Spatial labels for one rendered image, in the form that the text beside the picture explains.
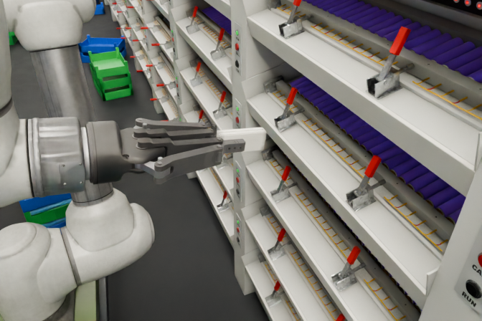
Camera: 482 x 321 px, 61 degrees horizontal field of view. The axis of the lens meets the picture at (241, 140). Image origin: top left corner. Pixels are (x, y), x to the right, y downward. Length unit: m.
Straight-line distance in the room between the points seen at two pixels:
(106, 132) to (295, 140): 0.45
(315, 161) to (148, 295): 0.93
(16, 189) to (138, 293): 1.10
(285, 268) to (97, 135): 0.73
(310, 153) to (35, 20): 0.62
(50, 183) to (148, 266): 1.15
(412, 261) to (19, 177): 0.50
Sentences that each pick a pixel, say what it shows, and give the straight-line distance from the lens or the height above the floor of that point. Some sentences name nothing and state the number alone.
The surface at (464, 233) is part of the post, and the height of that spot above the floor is 0.88.
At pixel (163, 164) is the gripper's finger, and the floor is 0.93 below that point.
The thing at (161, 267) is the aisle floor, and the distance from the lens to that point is 1.60.
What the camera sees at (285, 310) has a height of 0.16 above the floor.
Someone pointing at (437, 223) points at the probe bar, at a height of 0.80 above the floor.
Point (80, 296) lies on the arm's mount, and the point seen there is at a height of 0.25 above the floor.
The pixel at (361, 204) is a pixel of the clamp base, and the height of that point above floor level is 0.76.
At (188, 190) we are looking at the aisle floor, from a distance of 1.90.
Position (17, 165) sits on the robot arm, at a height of 0.96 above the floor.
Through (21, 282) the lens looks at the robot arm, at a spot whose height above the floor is 0.45.
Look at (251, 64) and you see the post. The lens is 0.97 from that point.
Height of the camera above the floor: 1.20
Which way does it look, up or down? 33 degrees down
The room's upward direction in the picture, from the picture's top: straight up
